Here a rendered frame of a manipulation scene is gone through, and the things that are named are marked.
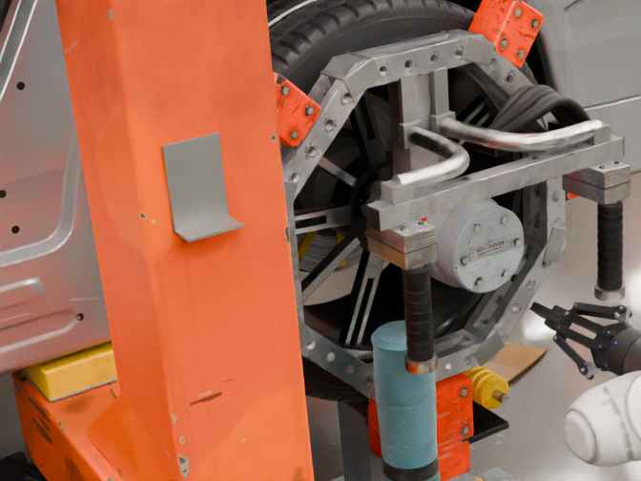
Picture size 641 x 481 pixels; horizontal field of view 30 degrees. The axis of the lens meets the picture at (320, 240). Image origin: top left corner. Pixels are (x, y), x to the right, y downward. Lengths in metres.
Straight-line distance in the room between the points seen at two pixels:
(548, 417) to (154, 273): 1.90
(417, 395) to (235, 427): 0.50
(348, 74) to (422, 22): 0.21
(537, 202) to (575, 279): 1.71
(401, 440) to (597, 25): 0.83
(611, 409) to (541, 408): 1.39
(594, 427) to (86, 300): 0.73
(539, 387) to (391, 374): 1.41
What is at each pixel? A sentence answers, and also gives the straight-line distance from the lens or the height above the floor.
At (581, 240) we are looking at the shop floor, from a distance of 3.98.
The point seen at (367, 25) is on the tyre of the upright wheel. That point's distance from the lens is 1.78.
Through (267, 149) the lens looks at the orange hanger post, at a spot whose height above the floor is 1.15.
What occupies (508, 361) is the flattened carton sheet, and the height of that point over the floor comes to 0.01.
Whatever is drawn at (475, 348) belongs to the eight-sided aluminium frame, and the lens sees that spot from 1.96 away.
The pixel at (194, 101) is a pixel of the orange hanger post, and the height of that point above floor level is 1.22.
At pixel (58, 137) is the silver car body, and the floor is 1.06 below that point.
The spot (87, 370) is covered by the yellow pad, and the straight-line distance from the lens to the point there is 1.80.
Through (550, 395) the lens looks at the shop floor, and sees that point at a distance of 3.07.
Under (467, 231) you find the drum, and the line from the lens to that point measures 1.67.
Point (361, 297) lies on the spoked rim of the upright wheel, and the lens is 1.92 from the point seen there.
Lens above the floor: 1.51
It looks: 22 degrees down
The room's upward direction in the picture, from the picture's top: 5 degrees counter-clockwise
